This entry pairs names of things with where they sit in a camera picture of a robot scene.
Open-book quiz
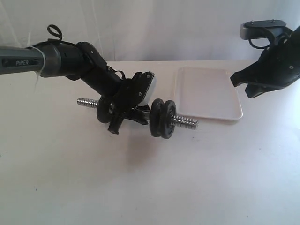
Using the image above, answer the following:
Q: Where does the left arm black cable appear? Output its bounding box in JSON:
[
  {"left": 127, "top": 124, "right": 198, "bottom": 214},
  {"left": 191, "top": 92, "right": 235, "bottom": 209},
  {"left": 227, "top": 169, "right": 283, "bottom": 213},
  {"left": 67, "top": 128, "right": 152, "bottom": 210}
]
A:
[{"left": 28, "top": 24, "right": 127, "bottom": 83}]

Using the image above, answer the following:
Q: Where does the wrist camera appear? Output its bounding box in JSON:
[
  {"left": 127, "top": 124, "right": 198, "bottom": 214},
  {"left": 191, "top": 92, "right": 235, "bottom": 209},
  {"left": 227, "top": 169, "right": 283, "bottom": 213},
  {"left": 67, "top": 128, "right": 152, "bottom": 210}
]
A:
[
  {"left": 240, "top": 19, "right": 293, "bottom": 50},
  {"left": 117, "top": 71, "right": 156, "bottom": 107}
]

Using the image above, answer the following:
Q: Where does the white curtain backdrop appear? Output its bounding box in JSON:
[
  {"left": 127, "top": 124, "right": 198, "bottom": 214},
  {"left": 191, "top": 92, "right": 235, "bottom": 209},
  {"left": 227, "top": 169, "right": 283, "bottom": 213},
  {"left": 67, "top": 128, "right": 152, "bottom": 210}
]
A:
[{"left": 0, "top": 0, "right": 300, "bottom": 61}]

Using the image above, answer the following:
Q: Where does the white plastic tray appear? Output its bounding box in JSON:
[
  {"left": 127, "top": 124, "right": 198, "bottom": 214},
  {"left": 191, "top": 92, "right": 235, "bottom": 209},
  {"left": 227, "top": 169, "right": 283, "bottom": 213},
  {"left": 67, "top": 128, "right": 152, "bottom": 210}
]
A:
[{"left": 173, "top": 67, "right": 243, "bottom": 121}]

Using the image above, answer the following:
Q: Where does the black weight plate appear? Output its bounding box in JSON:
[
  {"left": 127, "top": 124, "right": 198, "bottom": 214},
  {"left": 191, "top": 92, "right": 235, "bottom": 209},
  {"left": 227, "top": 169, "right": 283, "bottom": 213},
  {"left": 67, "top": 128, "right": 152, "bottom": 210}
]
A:
[{"left": 160, "top": 100, "right": 176, "bottom": 139}]

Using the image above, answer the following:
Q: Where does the left grey Piper arm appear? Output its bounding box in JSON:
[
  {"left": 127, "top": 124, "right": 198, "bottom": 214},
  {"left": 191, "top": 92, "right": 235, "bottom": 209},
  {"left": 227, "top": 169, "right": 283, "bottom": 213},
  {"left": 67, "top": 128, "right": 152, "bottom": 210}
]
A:
[{"left": 0, "top": 40, "right": 149, "bottom": 134}]

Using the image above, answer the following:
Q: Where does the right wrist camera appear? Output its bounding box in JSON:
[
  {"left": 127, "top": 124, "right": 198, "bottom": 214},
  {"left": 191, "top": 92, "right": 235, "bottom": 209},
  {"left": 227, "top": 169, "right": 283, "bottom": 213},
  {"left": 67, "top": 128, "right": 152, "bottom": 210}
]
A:
[{"left": 240, "top": 19, "right": 293, "bottom": 50}]

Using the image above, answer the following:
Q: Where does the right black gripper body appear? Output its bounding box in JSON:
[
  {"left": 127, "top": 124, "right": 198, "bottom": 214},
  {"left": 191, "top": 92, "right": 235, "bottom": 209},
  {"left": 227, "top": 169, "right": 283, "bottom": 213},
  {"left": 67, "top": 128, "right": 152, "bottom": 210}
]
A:
[{"left": 255, "top": 30, "right": 300, "bottom": 89}]

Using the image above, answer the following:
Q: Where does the white zip tie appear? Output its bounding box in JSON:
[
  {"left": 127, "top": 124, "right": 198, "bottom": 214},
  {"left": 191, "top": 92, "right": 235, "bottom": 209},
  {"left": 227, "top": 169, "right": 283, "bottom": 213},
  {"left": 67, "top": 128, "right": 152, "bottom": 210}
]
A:
[{"left": 31, "top": 45, "right": 46, "bottom": 92}]

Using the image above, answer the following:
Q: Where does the black plate with collar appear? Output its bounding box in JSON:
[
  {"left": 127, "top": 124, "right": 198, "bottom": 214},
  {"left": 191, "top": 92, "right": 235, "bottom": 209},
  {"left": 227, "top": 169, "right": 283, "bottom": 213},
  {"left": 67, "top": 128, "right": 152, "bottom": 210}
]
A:
[{"left": 96, "top": 96, "right": 111, "bottom": 124}]

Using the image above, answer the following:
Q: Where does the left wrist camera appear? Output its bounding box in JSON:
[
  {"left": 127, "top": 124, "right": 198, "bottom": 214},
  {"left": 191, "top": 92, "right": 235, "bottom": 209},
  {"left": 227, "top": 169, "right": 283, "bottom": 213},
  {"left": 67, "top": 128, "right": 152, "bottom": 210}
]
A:
[{"left": 117, "top": 71, "right": 156, "bottom": 107}]

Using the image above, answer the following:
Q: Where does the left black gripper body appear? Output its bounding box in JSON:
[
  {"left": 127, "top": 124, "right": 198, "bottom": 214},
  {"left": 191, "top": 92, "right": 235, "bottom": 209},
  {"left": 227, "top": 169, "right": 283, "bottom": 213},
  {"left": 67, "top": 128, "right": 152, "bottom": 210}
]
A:
[{"left": 81, "top": 65, "right": 139, "bottom": 111}]

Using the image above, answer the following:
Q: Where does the chrome threaded dumbbell bar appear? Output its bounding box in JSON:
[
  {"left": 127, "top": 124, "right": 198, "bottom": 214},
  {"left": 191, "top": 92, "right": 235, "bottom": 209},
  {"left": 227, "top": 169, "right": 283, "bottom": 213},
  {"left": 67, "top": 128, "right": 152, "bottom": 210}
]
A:
[{"left": 77, "top": 97, "right": 199, "bottom": 130}]

